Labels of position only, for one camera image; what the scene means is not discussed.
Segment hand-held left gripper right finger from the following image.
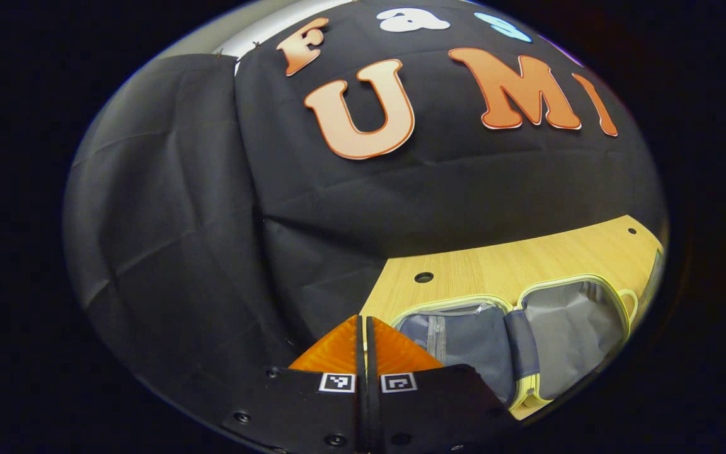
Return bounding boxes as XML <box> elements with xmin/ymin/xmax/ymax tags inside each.
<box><xmin>367</xmin><ymin>315</ymin><xmax>520</xmax><ymax>454</ymax></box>

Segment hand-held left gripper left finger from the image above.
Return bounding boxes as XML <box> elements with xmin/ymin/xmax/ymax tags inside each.
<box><xmin>219</xmin><ymin>314</ymin><xmax>367</xmax><ymax>454</ymax></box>

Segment pale yellow suitcase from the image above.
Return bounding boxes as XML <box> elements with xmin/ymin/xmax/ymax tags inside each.
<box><xmin>391</xmin><ymin>273</ymin><xmax>664</xmax><ymax>421</ymax></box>

